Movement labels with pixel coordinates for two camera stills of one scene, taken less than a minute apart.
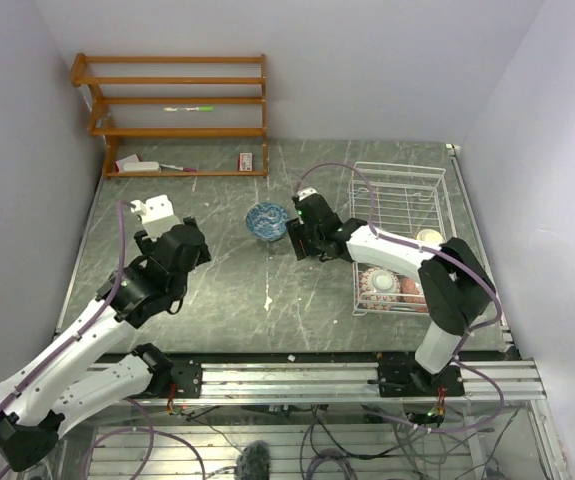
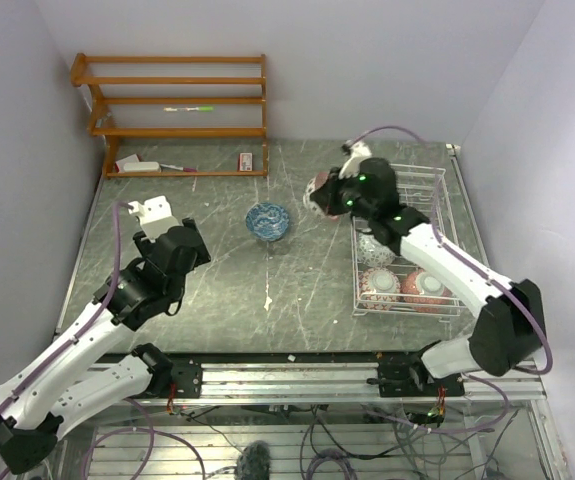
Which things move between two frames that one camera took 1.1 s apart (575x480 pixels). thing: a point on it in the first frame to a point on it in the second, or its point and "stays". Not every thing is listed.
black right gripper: (297, 229) to (327, 194)
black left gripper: (144, 242) stays
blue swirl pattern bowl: (267, 221) stays
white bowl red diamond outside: (378, 289) stays
